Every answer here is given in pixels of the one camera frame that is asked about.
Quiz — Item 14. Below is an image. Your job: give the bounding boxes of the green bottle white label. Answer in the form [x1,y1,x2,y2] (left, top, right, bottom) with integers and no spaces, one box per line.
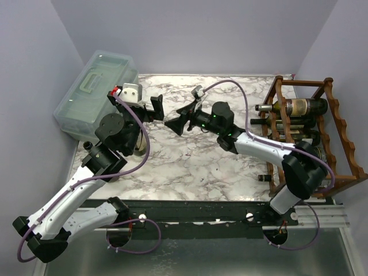
[250,116,317,130]

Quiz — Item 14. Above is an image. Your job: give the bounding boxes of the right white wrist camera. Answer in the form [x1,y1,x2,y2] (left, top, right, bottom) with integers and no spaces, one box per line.
[191,85,205,112]

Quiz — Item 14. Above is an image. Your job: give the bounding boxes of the green wine bottle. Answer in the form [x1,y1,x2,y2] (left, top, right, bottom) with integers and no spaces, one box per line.
[255,98,328,117]
[83,141,93,151]
[264,129,321,146]

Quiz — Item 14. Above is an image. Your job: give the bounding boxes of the clear glass wine bottle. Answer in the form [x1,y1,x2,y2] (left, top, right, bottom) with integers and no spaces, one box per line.
[312,146,327,163]

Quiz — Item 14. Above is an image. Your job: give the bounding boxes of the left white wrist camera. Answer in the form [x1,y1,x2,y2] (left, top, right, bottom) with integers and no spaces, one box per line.
[116,83,143,105]

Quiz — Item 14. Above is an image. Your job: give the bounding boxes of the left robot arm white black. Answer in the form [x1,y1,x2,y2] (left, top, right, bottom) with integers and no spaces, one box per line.
[13,86,164,263]

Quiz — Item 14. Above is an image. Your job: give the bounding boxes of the dark green bottle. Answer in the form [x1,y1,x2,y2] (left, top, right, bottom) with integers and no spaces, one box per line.
[133,131,147,156]

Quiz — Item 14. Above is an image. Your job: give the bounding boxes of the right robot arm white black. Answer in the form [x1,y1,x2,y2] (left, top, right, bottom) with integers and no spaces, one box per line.
[164,102,328,225]

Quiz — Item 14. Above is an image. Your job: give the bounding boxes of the brown wooden wine rack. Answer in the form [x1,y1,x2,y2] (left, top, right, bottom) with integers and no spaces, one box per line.
[262,75,367,198]

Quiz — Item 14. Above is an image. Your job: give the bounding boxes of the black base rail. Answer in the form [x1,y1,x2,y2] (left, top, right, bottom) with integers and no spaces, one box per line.
[80,198,300,241]

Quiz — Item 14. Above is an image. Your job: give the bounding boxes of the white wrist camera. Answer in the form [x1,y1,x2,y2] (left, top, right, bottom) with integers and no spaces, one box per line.
[191,85,205,112]
[116,83,143,105]

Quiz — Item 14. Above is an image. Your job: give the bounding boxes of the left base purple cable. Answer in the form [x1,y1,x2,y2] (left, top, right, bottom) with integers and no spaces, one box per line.
[106,217,163,254]

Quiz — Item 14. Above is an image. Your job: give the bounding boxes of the translucent plastic storage box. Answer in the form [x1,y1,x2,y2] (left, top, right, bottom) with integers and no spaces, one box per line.
[53,51,139,143]

